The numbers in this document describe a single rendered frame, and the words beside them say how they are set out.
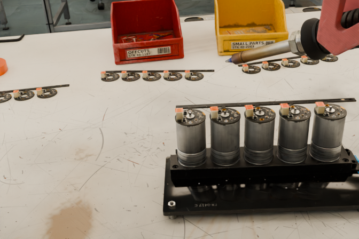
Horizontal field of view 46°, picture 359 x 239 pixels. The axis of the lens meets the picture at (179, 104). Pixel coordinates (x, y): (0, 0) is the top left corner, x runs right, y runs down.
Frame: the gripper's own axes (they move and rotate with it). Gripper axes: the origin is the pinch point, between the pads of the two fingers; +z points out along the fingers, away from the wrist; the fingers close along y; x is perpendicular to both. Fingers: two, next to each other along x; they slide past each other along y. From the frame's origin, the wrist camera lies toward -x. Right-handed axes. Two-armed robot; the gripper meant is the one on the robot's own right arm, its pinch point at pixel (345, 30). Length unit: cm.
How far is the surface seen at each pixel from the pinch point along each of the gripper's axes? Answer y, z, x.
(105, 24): -124, 166, -146
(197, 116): 0.7, 13.4, -5.0
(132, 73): -9.4, 29.2, -20.9
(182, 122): 2.2, 13.5, -5.2
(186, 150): 2.3, 15.5, -3.7
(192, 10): -217, 188, -152
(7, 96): 5.0, 32.7, -27.1
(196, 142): 1.7, 14.6, -3.5
